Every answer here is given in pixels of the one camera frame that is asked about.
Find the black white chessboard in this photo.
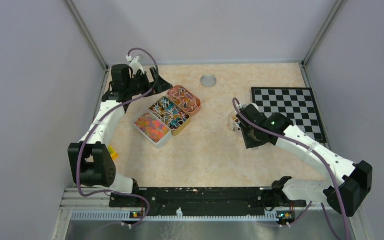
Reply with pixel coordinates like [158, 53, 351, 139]
[250, 87, 327, 144]

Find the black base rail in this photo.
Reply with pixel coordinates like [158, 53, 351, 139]
[109, 187, 307, 217]

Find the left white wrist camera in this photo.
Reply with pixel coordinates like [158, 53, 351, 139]
[126, 54, 145, 75]

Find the yellow plastic cube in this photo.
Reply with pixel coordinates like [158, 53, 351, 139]
[108, 146, 119, 161]

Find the clear glass jar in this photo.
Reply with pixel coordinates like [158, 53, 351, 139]
[227, 111, 242, 133]

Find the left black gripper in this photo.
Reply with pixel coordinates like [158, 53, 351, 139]
[126, 66, 173, 98]

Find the pink candy tin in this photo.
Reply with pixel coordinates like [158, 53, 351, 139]
[167, 85, 202, 116]

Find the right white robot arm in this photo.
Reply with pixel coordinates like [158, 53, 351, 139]
[233, 99, 373, 217]

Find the gold lollipop tin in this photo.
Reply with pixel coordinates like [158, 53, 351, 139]
[148, 96, 191, 136]

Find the silver round lid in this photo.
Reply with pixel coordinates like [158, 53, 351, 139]
[200, 74, 217, 88]

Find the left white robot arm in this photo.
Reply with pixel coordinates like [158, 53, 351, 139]
[67, 64, 173, 207]

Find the white star candy tin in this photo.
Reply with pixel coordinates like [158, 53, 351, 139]
[131, 108, 173, 149]

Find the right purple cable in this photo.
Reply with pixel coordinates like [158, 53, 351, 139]
[232, 97, 352, 240]

